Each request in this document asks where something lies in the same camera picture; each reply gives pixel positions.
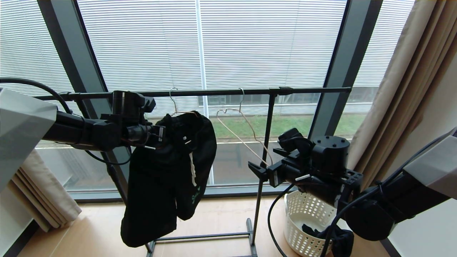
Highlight black clothes rack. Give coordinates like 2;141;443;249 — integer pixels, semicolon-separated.
34;86;352;257

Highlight window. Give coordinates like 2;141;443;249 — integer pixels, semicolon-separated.
0;0;416;198

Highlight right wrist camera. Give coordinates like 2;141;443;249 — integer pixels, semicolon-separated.
278;128;314;158

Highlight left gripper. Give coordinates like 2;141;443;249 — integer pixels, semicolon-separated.
123;121;166;148

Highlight white laundry basket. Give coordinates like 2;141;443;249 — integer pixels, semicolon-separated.
284;190;354;257

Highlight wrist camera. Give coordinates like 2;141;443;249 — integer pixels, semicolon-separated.
278;128;314;158
141;96;157;114

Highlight beige curtain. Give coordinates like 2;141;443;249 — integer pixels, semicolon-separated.
345;0;457;190
9;148;82;232

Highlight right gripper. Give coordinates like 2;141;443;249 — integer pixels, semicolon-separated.
249;147;336;204

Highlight heap of clothes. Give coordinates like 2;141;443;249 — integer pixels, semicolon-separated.
302;223;355;257

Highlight pink clothes hanger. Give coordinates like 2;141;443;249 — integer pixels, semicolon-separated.
169;87;200;118
216;88;274;167

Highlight black shorts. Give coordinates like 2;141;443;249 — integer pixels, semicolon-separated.
120;111;217;248

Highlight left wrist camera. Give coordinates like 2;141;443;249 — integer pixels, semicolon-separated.
141;96;157;114

